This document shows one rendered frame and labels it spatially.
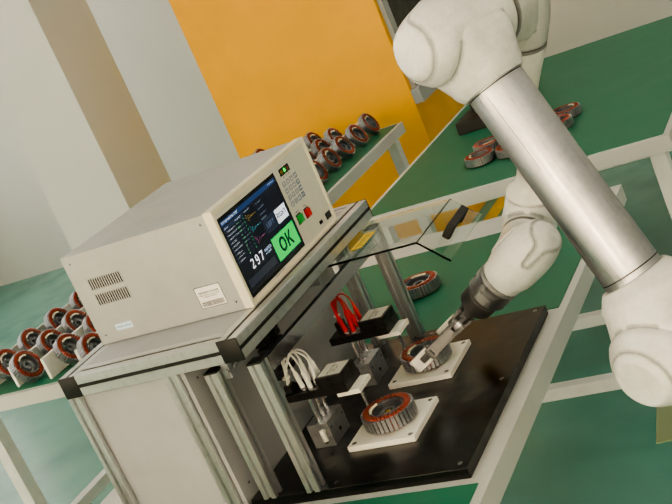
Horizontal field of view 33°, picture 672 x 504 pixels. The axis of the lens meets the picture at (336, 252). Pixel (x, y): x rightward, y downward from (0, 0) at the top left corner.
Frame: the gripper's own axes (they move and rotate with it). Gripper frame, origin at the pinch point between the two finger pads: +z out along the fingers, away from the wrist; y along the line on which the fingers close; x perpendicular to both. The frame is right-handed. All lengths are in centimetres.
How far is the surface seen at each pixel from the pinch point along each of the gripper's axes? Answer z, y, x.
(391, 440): -2.5, 31.2, 5.0
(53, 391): 144, -28, -73
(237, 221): -13, 27, -45
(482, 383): -11.4, 10.8, 11.5
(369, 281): 50, -63, -22
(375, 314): 2.1, 1.8, -13.8
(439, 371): -1.4, 5.3, 4.3
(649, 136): -5, -138, 10
